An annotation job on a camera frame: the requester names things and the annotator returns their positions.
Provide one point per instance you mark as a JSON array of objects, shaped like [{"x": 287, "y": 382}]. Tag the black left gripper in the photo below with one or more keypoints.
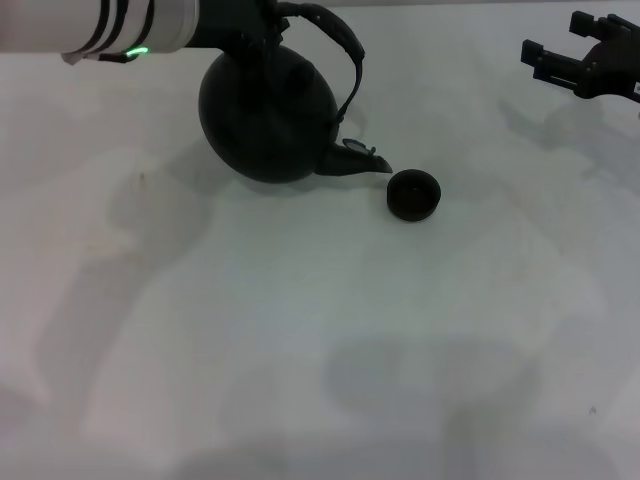
[{"x": 225, "y": 25}]

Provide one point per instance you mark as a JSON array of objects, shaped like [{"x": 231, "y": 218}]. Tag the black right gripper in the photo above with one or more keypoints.
[{"x": 615, "y": 67}]

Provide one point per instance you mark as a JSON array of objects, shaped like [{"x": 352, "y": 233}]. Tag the small dark teacup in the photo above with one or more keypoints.
[{"x": 414, "y": 196}]

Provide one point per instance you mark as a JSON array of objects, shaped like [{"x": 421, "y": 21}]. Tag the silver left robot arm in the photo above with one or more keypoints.
[{"x": 90, "y": 25}]

